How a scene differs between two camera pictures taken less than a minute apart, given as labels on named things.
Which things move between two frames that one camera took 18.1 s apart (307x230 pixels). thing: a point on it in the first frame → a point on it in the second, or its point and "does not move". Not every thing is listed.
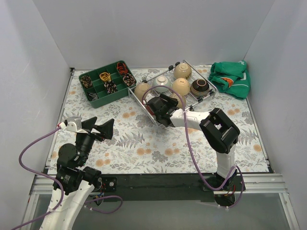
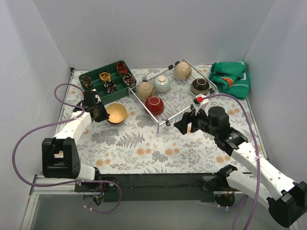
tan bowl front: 180,103 → 118,113
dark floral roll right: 129,79 does not move
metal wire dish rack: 180,80 does not move
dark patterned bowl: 199,87 does not move
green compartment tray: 107,85 does not move
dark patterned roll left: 86,81 does not move
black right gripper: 159,108 → 192,122
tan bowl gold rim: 140,90 does not move
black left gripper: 93,132 → 96,112
